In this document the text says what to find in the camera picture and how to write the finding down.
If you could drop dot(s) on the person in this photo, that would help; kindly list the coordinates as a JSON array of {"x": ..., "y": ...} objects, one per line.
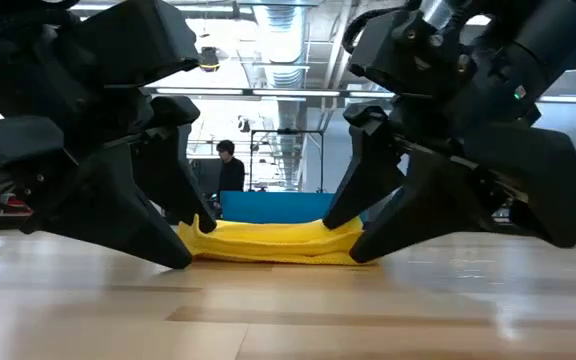
[{"x": 230, "y": 175}]

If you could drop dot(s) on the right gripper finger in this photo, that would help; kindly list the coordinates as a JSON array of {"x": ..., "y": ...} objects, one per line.
[
  {"x": 428, "y": 210},
  {"x": 368, "y": 170}
]

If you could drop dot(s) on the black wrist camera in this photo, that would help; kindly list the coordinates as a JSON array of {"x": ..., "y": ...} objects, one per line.
[
  {"x": 138, "y": 40},
  {"x": 408, "y": 50}
]

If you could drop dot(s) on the black ceiling dome camera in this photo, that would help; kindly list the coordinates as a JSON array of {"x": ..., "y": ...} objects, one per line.
[{"x": 209, "y": 59}]

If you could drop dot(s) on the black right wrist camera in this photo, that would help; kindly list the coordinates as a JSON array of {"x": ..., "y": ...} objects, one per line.
[{"x": 408, "y": 50}]

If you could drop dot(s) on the silver ribbed ceiling duct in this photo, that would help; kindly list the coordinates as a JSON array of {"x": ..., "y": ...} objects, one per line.
[{"x": 280, "y": 35}]

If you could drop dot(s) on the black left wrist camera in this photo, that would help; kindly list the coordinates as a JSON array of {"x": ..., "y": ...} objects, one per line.
[{"x": 138, "y": 40}]

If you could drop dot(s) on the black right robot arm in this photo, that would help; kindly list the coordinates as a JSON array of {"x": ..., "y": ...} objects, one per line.
[{"x": 558, "y": 40}]

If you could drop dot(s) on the red storage bins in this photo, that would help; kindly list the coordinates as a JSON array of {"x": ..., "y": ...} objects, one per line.
[{"x": 15, "y": 205}]

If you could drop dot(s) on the yellow microfiber towel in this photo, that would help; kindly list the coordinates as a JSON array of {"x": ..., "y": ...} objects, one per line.
[{"x": 268, "y": 245}]

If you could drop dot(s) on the blue plastic basket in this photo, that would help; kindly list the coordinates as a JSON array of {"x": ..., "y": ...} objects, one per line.
[{"x": 278, "y": 207}]

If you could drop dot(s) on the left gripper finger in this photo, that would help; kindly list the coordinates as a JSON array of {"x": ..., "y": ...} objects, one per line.
[
  {"x": 108, "y": 210},
  {"x": 173, "y": 170}
]

